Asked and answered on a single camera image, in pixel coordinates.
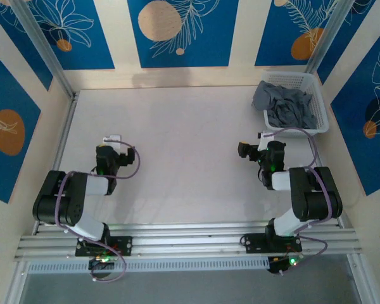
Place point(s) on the grey t-shirt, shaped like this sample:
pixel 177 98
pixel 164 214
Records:
pixel 282 107

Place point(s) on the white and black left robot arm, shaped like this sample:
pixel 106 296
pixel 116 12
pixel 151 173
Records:
pixel 60 196

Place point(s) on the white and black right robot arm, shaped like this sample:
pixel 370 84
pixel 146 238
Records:
pixel 316 196

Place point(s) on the white plastic mesh basket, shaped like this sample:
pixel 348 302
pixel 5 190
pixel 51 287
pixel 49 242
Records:
pixel 320 104

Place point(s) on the blue poster dark circle flower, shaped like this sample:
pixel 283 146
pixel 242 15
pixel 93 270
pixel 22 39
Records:
pixel 367 142

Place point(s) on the blue poster small orange circle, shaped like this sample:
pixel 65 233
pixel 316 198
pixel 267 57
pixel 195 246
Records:
pixel 82 47

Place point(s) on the black control board green light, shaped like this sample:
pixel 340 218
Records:
pixel 103 260
pixel 285 264

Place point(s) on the blue poster large orange circle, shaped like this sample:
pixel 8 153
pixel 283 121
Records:
pixel 6 177

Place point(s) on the blue poster white flower lines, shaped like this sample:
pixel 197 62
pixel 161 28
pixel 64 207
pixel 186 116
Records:
pixel 30 50
pixel 342 41

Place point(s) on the blue poster orange circle fern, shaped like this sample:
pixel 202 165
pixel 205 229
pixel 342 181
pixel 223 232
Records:
pixel 272 38

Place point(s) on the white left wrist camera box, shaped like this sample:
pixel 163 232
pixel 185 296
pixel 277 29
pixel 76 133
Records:
pixel 112 138

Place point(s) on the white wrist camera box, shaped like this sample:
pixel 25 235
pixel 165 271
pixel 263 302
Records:
pixel 112 138
pixel 264 139

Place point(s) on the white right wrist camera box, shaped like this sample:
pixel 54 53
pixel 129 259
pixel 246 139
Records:
pixel 264 139

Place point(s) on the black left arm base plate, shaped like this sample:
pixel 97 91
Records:
pixel 123 245

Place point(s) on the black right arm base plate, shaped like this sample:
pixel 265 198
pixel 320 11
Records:
pixel 253 244

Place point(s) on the aluminium corner post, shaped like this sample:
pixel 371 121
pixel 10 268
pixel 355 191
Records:
pixel 329 31
pixel 47 50

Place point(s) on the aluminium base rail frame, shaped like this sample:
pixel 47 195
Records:
pixel 190 240

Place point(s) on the blue leaf-pattern wall picture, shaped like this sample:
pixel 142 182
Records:
pixel 209 47

